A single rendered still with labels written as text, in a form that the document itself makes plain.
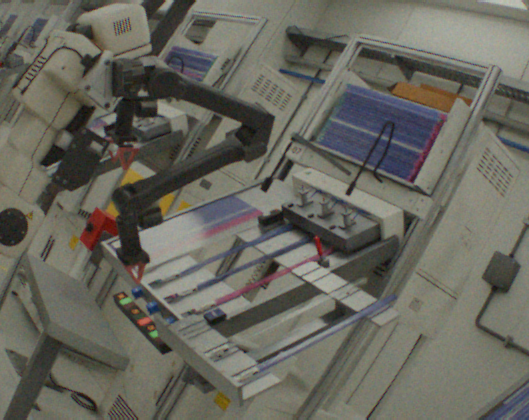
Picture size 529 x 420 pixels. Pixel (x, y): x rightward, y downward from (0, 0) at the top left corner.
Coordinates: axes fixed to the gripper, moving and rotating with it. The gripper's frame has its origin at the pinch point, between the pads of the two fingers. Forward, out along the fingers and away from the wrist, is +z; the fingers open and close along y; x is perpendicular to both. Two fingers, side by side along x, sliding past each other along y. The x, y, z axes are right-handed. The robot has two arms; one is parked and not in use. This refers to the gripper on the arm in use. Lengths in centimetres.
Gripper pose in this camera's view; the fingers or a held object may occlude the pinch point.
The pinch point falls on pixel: (137, 280)
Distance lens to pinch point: 205.5
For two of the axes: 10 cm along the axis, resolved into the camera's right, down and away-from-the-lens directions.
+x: -8.4, 2.9, -4.6
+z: 0.9, 9.1, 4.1
